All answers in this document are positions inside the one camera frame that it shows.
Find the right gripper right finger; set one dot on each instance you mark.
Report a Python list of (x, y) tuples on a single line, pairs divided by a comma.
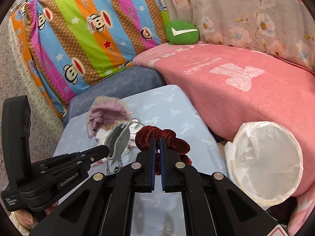
[(214, 205)]

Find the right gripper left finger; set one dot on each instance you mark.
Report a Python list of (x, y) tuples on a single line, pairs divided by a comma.
[(103, 205)]

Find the grey face mask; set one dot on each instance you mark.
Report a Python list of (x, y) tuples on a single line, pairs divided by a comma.
[(117, 141)]

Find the dark red velvet scrunchie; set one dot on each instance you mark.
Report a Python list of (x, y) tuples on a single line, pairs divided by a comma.
[(161, 153)]

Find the purple bag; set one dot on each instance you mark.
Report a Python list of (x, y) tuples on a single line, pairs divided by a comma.
[(106, 112)]

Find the white lined trash bin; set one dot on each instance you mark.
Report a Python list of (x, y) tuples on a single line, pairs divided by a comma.
[(265, 161)]

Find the person's left hand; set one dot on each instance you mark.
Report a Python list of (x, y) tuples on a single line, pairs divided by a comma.
[(24, 221)]

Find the light blue palm cloth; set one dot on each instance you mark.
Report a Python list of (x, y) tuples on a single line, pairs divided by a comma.
[(167, 107)]

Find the pink fleece blanket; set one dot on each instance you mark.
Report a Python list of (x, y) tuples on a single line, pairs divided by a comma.
[(230, 86)]

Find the dark blue cushion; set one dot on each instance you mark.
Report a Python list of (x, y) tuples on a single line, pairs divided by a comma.
[(126, 83)]

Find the colourful monkey print pillow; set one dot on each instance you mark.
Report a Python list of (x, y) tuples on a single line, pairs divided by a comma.
[(70, 45)]

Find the green checkmark cushion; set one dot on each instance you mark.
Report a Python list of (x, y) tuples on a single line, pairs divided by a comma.
[(180, 32)]

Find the grey floral blanket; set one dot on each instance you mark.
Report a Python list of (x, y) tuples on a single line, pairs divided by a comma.
[(284, 28)]

